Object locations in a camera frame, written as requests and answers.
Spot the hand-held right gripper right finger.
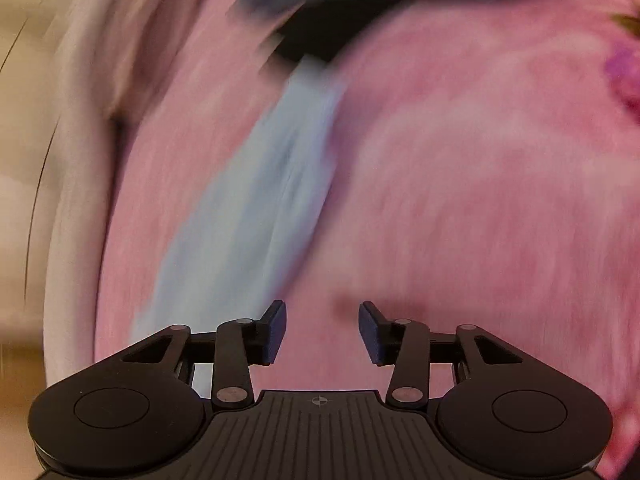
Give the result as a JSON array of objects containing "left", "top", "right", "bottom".
[{"left": 359, "top": 301, "right": 523, "bottom": 408}]

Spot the grey striped duvet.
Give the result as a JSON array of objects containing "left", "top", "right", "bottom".
[{"left": 44, "top": 0, "right": 171, "bottom": 378}]

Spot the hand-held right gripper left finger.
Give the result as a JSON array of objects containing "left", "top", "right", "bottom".
[{"left": 122, "top": 300, "right": 287, "bottom": 408}]

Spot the light blue sweater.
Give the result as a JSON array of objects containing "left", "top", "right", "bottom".
[{"left": 132, "top": 57, "right": 351, "bottom": 343}]

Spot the cream wardrobe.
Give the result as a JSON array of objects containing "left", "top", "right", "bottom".
[{"left": 0, "top": 0, "right": 68, "bottom": 361}]

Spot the pink floral bed sheet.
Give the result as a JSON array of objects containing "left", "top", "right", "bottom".
[{"left": 95, "top": 0, "right": 640, "bottom": 480}]

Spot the black garment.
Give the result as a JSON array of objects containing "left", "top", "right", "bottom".
[{"left": 270, "top": 0, "right": 401, "bottom": 68}]

